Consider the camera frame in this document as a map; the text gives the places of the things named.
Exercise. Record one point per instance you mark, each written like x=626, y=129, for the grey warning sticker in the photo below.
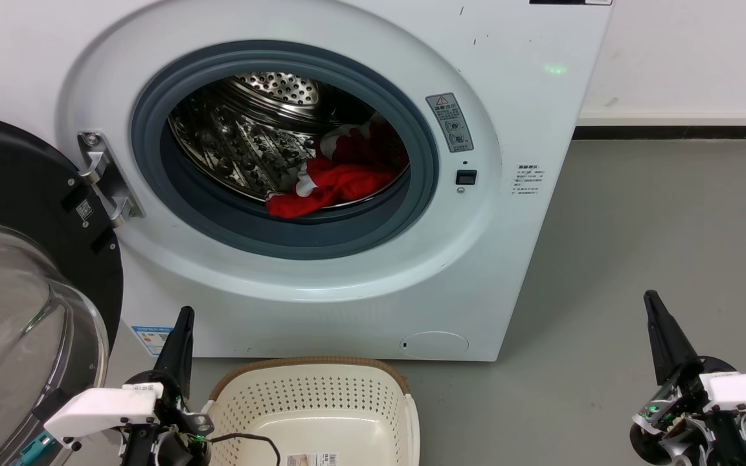
x=449, y=122

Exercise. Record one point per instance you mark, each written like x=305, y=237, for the black washer door with glass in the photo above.
x=17, y=194

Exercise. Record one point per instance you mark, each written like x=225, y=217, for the cream perforated laundry basket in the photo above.
x=321, y=414

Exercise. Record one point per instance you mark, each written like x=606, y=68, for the white QR code sticker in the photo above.
x=84, y=210

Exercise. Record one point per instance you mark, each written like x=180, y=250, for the blue and white energy sticker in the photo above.
x=151, y=338

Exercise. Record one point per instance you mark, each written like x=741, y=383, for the red and white garment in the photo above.
x=347, y=180

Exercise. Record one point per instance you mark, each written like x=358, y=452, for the black wall baseboard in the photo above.
x=671, y=133

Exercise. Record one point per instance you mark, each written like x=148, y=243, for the round white filter cover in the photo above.
x=434, y=345

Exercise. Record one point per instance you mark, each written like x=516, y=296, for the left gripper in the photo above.
x=172, y=430

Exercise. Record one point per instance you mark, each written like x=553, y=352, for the grey rubber door gasket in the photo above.
x=243, y=228

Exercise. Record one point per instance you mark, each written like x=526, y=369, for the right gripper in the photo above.
x=684, y=424

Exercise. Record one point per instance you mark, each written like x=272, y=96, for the white barcode label packet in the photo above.
x=311, y=459

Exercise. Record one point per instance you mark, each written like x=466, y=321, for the stainless steel washing machine drum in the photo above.
x=243, y=142

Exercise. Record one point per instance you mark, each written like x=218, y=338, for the white front-load washing machine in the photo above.
x=515, y=272

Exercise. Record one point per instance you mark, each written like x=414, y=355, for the silver metal door hinge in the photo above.
x=106, y=178

